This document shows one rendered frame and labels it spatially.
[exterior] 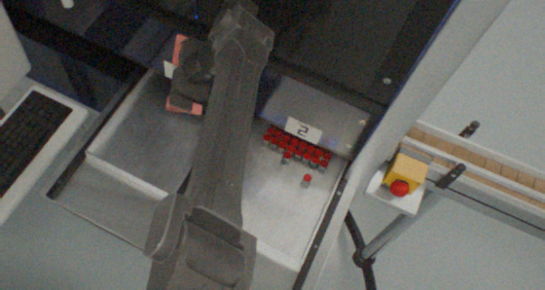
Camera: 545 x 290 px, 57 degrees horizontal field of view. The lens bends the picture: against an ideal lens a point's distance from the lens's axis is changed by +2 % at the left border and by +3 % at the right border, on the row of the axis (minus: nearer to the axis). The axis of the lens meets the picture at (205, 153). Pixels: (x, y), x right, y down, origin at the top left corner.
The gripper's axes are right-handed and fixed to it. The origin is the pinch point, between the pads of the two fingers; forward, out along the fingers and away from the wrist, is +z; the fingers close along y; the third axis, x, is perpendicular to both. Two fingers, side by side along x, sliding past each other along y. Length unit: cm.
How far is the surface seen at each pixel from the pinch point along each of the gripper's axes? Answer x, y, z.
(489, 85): 196, -81, 56
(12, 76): -24, -16, 63
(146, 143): 9.6, 1.8, 36.0
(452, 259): 159, 12, 53
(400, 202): 66, 10, 2
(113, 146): 2.0, 3.7, 39.8
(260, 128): 36.6, -6.4, 22.8
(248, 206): 32.7, 16.2, 19.2
